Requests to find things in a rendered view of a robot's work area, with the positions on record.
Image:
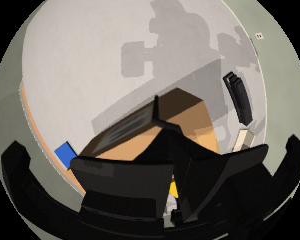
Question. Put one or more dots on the tan cardboard box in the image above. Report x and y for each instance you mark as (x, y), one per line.
(130, 136)

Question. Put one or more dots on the blue flat rectangular slab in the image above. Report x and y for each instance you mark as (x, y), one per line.
(65, 153)

